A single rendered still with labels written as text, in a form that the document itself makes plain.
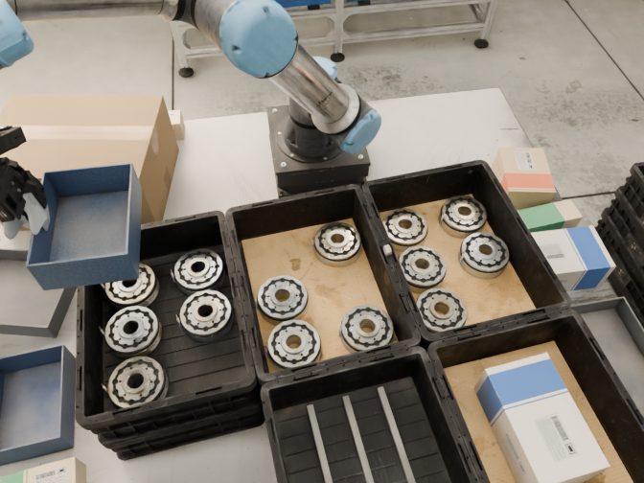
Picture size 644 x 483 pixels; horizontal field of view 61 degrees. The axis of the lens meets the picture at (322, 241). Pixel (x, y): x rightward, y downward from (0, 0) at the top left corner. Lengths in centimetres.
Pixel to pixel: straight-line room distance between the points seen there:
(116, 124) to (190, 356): 65
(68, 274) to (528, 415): 78
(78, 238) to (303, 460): 55
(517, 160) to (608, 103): 170
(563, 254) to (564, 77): 203
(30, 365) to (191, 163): 67
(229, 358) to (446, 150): 90
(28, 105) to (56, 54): 192
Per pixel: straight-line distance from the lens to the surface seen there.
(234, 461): 116
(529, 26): 364
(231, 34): 90
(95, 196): 107
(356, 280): 116
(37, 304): 144
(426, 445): 104
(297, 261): 119
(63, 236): 103
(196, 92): 300
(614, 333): 140
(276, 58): 94
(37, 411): 131
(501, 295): 120
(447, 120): 174
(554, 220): 146
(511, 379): 102
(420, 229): 122
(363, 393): 105
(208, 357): 110
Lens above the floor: 181
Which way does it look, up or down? 54 degrees down
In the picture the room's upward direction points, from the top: straight up
